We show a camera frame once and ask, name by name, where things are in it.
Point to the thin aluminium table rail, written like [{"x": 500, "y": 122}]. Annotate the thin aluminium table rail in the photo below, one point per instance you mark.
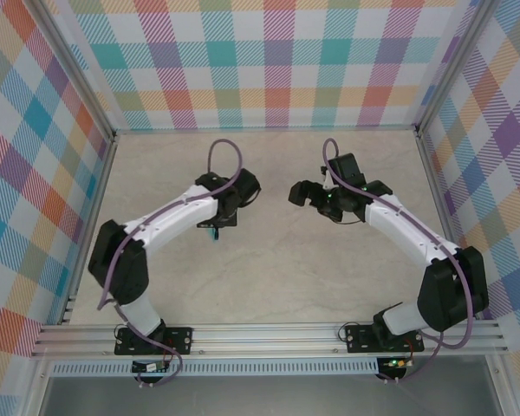
[{"x": 264, "y": 129}]

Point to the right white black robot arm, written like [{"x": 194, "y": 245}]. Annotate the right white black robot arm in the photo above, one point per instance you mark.
[{"x": 398, "y": 229}]

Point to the teal paper sheet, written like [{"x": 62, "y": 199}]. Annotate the teal paper sheet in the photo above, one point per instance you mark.
[{"x": 212, "y": 234}]

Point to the aluminium table edge rail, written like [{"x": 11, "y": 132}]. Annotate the aluminium table edge rail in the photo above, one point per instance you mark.
[
  {"x": 443, "y": 216},
  {"x": 94, "y": 216}
]

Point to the aluminium frame post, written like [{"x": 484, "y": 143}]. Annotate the aluminium frame post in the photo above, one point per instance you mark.
[
  {"x": 455, "y": 65},
  {"x": 76, "y": 69}
]

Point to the wide aluminium mounting rail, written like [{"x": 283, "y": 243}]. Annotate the wide aluminium mounting rail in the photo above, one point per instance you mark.
[{"x": 264, "y": 338}]

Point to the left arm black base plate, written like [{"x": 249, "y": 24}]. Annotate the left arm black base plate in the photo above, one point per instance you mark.
[{"x": 180, "y": 340}]

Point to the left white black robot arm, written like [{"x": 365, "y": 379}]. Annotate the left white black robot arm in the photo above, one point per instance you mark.
[{"x": 177, "y": 216}]

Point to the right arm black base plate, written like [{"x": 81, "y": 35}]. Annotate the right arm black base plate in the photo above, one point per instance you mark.
[{"x": 359, "y": 340}]

